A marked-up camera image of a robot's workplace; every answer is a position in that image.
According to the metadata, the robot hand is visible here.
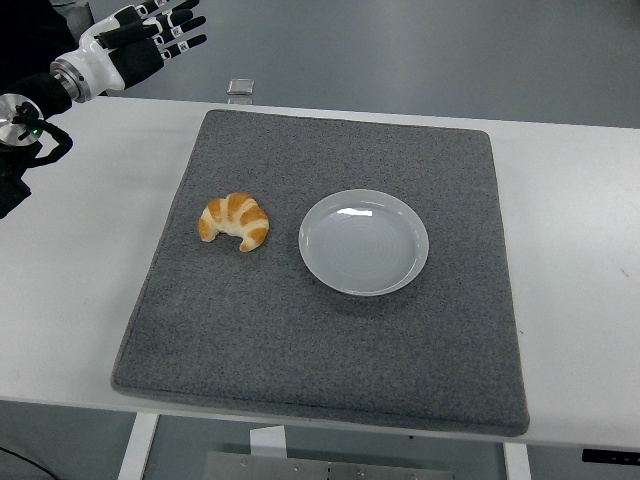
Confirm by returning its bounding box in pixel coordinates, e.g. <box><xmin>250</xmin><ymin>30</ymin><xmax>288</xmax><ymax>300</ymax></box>
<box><xmin>59</xmin><ymin>0</ymin><xmax>208</xmax><ymax>97</ymax></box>

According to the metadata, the croissant bread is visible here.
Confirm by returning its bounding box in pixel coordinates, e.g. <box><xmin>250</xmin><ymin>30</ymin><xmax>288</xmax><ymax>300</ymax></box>
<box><xmin>198</xmin><ymin>192</ymin><xmax>272</xmax><ymax>253</ymax></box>

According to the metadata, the white round plate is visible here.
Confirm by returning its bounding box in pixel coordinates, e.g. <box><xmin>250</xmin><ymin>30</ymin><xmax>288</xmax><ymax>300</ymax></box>
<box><xmin>298</xmin><ymin>188</ymin><xmax>430</xmax><ymax>297</ymax></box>

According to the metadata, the grey metal plate with screws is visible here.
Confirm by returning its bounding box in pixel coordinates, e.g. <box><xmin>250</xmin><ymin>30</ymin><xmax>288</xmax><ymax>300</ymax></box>
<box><xmin>203</xmin><ymin>451</ymin><xmax>454</xmax><ymax>480</ymax></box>

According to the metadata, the dark mesh bin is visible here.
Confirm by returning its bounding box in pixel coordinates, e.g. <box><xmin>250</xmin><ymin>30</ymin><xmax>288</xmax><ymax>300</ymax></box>
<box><xmin>64</xmin><ymin>0</ymin><xmax>97</xmax><ymax>31</ymax></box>

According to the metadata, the person's leg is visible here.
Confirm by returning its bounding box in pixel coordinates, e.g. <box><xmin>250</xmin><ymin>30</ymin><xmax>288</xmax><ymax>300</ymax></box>
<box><xmin>0</xmin><ymin>0</ymin><xmax>84</xmax><ymax>96</ymax></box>

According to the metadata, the grey felt mat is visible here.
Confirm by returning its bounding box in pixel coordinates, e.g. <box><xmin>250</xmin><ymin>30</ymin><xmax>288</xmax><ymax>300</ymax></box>
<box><xmin>109</xmin><ymin>108</ymin><xmax>531</xmax><ymax>437</ymax></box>

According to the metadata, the white table leg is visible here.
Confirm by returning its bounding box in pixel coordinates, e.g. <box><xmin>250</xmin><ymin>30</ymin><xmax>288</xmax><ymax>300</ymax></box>
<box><xmin>117</xmin><ymin>412</ymin><xmax>160</xmax><ymax>480</ymax></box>
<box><xmin>502</xmin><ymin>442</ymin><xmax>532</xmax><ymax>480</ymax></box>

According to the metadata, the black table control panel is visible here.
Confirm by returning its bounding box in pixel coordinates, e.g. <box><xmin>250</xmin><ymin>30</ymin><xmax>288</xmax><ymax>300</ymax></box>
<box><xmin>581</xmin><ymin>448</ymin><xmax>640</xmax><ymax>464</ymax></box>

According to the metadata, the black floor cable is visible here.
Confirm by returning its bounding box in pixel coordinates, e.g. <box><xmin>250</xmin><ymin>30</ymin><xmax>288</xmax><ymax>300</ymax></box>
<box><xmin>0</xmin><ymin>442</ymin><xmax>51</xmax><ymax>480</ymax></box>

